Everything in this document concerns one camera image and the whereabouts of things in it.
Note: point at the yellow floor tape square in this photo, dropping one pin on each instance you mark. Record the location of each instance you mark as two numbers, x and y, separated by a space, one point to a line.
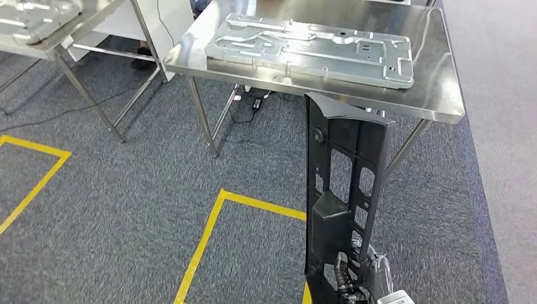
199 251
42 147

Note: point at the grey metal fixture plate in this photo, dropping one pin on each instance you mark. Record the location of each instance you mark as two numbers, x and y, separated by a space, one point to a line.
314 54
33 21

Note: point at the stainless steel table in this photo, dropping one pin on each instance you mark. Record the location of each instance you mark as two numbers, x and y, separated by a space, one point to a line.
96 16

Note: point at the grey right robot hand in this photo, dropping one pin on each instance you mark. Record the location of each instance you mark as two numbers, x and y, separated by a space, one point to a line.
377 272

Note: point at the stainless steel workbench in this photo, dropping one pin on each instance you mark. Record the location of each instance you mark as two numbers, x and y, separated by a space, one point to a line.
432 63

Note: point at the white cabinet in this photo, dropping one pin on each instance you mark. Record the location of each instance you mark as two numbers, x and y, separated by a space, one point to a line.
168 33

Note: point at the black power adapter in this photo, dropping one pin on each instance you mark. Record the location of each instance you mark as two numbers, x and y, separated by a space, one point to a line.
256 104

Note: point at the black plastic bracket part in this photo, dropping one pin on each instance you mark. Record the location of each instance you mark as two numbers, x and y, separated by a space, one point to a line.
335 235

